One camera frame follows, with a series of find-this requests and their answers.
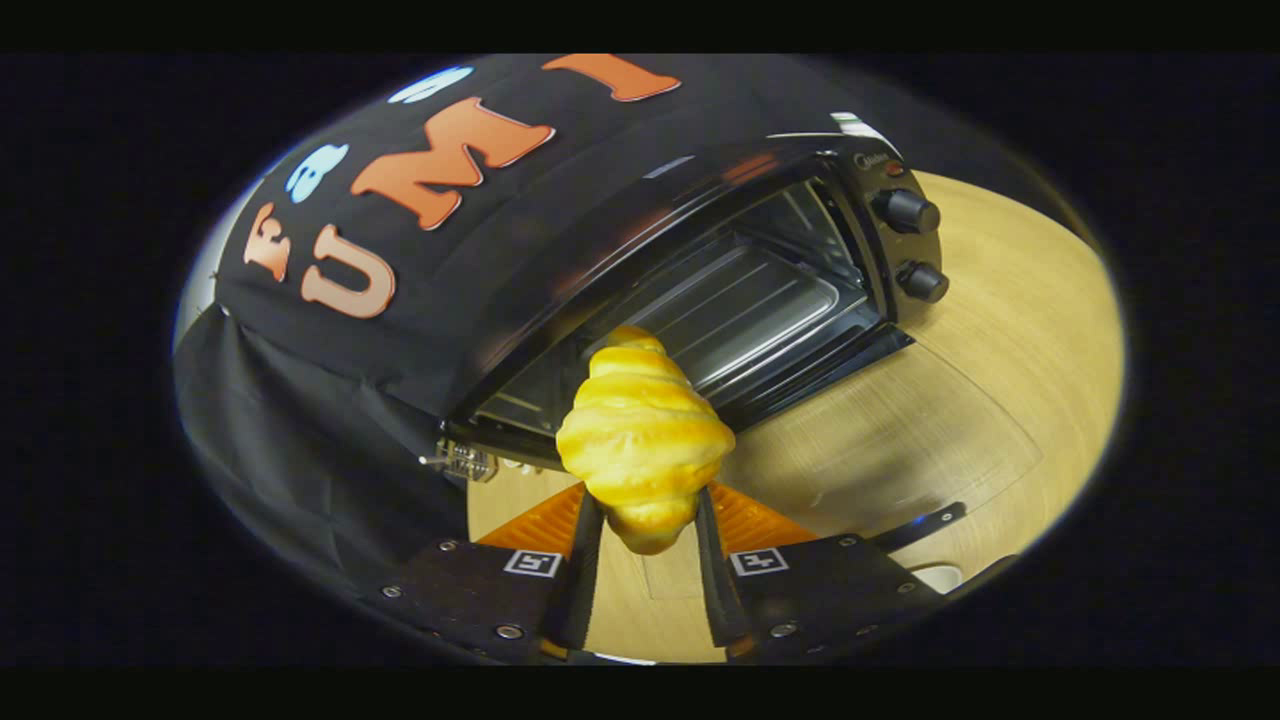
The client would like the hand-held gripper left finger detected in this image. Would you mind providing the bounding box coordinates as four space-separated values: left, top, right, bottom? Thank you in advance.
380 482 606 661

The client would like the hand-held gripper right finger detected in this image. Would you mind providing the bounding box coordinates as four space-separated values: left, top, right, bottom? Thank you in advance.
695 482 946 656

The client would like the yellow croissant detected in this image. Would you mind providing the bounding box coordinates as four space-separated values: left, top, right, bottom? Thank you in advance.
556 325 737 556

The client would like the black toaster oven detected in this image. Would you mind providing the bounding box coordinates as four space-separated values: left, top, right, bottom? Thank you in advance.
440 135 1046 556

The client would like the wire mesh utensil holder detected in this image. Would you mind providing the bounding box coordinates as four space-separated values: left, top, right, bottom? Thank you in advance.
420 440 498 484

